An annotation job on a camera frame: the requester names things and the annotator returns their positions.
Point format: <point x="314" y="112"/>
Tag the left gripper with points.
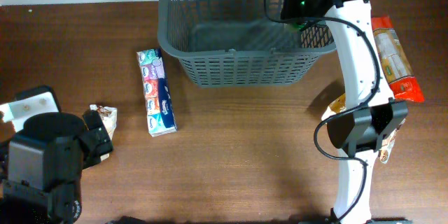
<point x="103" y="146"/>

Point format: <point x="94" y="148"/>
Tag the brown clear snack bag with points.
<point x="109" y="116"/>

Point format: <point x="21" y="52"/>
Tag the grey plastic shopping basket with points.
<point x="223" y="43"/>

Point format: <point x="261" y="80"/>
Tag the green lid spice jar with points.
<point x="294" y="27"/>

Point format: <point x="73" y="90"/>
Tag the red spaghetti package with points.
<point x="397" y="70"/>

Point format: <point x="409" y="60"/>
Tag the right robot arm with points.
<point x="371" y="112"/>

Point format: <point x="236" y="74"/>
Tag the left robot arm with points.
<point x="42" y="163"/>

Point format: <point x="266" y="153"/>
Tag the Kleenex tissue multipack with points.
<point x="159" y="109"/>

